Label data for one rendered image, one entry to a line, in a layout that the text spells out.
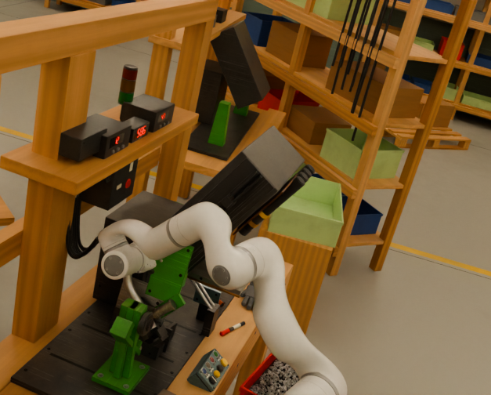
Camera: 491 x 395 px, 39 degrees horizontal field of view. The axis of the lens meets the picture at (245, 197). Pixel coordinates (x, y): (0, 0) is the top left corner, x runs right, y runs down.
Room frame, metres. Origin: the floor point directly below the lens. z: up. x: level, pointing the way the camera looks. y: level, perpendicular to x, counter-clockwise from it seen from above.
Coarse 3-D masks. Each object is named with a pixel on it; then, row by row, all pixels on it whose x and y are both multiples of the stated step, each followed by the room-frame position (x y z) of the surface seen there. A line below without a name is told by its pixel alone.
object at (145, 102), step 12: (144, 96) 2.38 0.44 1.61; (132, 108) 2.26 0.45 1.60; (144, 108) 2.25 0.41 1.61; (156, 108) 2.28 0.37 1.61; (168, 108) 2.34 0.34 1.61; (96, 120) 2.03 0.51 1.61; (108, 120) 2.05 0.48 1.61; (156, 120) 2.25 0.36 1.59; (168, 120) 2.36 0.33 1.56; (108, 132) 1.94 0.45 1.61; (120, 132) 1.99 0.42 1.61; (108, 144) 1.92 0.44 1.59; (120, 144) 2.00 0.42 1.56; (96, 156) 1.91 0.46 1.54; (108, 156) 1.93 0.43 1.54
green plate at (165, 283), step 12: (180, 252) 2.00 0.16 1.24; (192, 252) 2.00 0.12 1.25; (168, 264) 2.00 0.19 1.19; (180, 264) 1.99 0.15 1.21; (156, 276) 1.99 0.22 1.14; (168, 276) 1.99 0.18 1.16; (180, 276) 1.98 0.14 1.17; (156, 288) 1.98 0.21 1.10; (168, 288) 1.97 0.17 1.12; (180, 288) 1.97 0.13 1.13
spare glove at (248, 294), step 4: (252, 284) 2.46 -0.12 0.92; (248, 288) 2.42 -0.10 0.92; (252, 288) 2.43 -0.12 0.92; (244, 292) 2.39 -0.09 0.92; (248, 292) 2.39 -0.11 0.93; (252, 292) 2.40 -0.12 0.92; (240, 296) 2.38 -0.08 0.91; (244, 296) 2.37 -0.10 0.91; (248, 296) 2.37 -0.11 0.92; (252, 296) 2.37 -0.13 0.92; (244, 300) 2.33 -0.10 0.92; (252, 300) 2.35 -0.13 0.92; (244, 304) 2.32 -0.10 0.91; (248, 304) 2.31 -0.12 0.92; (252, 304) 2.34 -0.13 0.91; (248, 308) 2.30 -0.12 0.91; (252, 308) 2.30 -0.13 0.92
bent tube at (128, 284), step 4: (128, 276) 1.97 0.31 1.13; (124, 280) 1.97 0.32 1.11; (128, 280) 1.97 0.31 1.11; (124, 284) 1.97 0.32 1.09; (128, 284) 1.96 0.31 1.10; (132, 284) 1.97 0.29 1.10; (128, 288) 1.96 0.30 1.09; (132, 288) 1.96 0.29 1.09; (128, 292) 1.95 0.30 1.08; (132, 292) 1.95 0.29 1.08; (136, 292) 1.96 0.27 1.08; (132, 296) 1.95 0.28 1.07; (136, 296) 1.95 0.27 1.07; (136, 300) 1.94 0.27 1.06; (140, 300) 1.95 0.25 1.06; (152, 328) 1.91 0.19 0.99
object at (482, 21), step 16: (400, 0) 10.28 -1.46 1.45; (432, 0) 10.63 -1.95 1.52; (432, 16) 10.15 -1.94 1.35; (448, 16) 10.13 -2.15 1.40; (480, 16) 10.16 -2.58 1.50; (480, 32) 10.12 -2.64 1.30; (432, 48) 10.22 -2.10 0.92; (464, 64) 10.12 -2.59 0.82; (480, 64) 10.16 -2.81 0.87; (416, 80) 10.63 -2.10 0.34; (464, 80) 10.12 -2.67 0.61; (448, 96) 10.20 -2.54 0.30; (464, 96) 10.17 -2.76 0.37; (480, 96) 10.53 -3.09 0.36; (480, 112) 10.04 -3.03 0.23
